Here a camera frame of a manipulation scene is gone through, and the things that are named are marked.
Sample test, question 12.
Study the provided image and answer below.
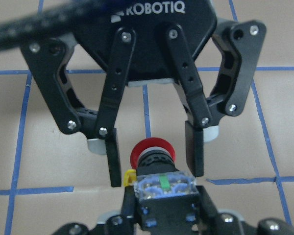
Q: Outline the black Robotiq left gripper body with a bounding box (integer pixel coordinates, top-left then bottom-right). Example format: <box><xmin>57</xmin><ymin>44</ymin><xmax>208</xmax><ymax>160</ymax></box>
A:
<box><xmin>73</xmin><ymin>0</ymin><xmax>217</xmax><ymax>81</ymax></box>

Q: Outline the black braided cable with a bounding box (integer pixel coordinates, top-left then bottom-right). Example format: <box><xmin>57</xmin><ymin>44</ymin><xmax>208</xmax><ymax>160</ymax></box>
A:
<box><xmin>0</xmin><ymin>0</ymin><xmax>113</xmax><ymax>54</ymax></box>

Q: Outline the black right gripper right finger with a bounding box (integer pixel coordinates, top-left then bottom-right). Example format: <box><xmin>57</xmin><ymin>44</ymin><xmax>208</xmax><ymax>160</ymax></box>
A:
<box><xmin>195</xmin><ymin>186</ymin><xmax>294</xmax><ymax>235</ymax></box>

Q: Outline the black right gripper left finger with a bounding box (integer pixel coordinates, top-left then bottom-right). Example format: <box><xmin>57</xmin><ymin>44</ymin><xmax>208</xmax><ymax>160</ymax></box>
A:
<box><xmin>53</xmin><ymin>186</ymin><xmax>137</xmax><ymax>235</ymax></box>

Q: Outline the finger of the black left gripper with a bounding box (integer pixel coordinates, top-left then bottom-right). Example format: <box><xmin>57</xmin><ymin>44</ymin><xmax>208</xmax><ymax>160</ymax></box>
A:
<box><xmin>160</xmin><ymin>20</ymin><xmax>266</xmax><ymax>177</ymax></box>
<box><xmin>21</xmin><ymin>27</ymin><xmax>137</xmax><ymax>187</ymax></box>

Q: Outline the red emergency stop button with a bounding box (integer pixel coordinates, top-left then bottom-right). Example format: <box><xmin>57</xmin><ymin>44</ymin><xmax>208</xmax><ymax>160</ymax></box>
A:
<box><xmin>123</xmin><ymin>137</ymin><xmax>199</xmax><ymax>201</ymax></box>

